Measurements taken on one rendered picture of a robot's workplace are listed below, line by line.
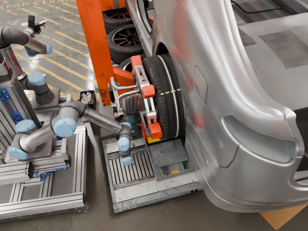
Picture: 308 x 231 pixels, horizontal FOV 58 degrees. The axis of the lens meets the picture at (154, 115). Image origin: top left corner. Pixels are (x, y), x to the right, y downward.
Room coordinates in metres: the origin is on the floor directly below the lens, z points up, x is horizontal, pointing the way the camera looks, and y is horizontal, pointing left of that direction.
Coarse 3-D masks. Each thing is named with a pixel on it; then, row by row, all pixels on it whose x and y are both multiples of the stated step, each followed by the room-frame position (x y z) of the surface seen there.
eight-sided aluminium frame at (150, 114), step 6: (138, 66) 1.68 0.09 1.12; (132, 72) 1.80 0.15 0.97; (138, 72) 1.61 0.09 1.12; (144, 72) 1.60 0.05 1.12; (138, 78) 1.54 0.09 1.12; (144, 78) 1.54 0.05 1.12; (144, 84) 1.47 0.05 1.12; (144, 102) 1.39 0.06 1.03; (150, 102) 1.40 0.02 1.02; (144, 114) 1.67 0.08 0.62; (150, 114) 1.33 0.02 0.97; (150, 120) 1.32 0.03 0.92; (156, 120) 1.33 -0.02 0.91; (144, 126) 1.52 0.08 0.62
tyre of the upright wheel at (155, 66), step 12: (144, 60) 1.72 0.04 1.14; (156, 60) 1.66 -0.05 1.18; (168, 60) 1.65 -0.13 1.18; (156, 72) 1.53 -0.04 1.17; (156, 84) 1.44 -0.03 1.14; (168, 84) 1.45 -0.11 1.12; (156, 96) 1.39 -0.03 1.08; (168, 96) 1.38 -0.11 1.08; (180, 96) 1.39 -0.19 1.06; (168, 108) 1.33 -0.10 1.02; (180, 108) 1.34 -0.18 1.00; (168, 120) 1.30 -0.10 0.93; (180, 120) 1.31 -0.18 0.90; (168, 132) 1.29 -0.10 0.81; (180, 132) 1.32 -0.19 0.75
